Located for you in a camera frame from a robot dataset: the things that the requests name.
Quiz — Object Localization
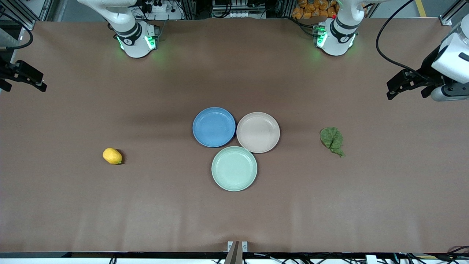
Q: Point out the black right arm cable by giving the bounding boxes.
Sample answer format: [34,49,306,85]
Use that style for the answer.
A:
[0,10,34,51]

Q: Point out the beige plate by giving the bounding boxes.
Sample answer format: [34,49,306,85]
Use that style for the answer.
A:
[236,112,281,154]

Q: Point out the yellow lemon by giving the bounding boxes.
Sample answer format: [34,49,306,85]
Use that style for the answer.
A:
[102,147,123,165]

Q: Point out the bag of oranges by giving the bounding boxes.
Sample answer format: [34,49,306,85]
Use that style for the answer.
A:
[292,0,338,20]

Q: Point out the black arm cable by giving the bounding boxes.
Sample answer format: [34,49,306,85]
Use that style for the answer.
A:
[0,10,34,51]
[375,0,427,76]

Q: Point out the aluminium frame profile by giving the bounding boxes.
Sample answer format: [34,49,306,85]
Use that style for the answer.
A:
[0,0,56,30]
[439,0,469,26]

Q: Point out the green lettuce leaf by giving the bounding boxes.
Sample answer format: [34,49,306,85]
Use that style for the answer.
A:
[320,127,346,158]

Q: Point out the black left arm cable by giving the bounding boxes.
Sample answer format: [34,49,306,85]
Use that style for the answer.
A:
[375,0,427,76]

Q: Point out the mint green plate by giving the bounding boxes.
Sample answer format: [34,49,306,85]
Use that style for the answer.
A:
[211,146,258,192]

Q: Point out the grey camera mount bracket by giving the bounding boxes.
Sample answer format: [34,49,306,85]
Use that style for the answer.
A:
[224,241,249,264]

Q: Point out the white power strip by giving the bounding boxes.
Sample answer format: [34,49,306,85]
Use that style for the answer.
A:
[144,1,173,14]

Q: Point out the blue plate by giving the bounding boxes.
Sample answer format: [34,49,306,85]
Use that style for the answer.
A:
[192,107,236,148]

